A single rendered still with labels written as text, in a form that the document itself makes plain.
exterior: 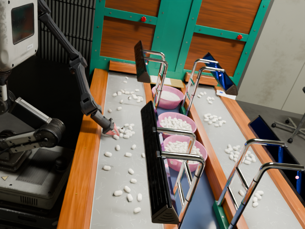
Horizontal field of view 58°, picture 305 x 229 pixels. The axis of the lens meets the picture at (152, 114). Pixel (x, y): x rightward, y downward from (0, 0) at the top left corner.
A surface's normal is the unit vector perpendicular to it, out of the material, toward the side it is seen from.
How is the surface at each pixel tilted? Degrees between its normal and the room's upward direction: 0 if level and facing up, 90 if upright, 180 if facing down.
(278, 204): 0
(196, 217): 0
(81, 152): 0
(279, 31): 90
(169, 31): 90
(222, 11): 90
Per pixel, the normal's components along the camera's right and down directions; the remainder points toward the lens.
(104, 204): 0.19, -0.84
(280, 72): -0.09, 0.49
